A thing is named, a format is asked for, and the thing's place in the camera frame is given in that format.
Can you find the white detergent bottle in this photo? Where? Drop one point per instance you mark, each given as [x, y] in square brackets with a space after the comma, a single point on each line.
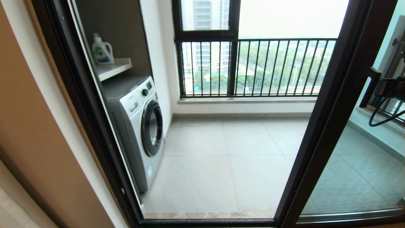
[102, 52]

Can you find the black framed balcony window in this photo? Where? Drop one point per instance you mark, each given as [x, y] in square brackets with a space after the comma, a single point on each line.
[205, 34]

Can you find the black metal balcony railing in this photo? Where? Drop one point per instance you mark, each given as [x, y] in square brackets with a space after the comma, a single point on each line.
[234, 68]

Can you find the dark brown door frame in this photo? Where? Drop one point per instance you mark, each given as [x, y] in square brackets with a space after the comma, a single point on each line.
[79, 95]

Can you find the white front-load washing machine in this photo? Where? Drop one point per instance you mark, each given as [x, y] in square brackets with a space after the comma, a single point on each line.
[136, 126]

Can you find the sliding glass balcony door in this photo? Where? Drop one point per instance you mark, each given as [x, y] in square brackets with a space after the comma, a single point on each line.
[332, 110]

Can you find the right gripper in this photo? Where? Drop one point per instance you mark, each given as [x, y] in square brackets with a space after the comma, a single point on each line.
[392, 87]

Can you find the white wall shelf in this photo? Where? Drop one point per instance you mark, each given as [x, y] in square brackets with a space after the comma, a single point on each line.
[112, 68]

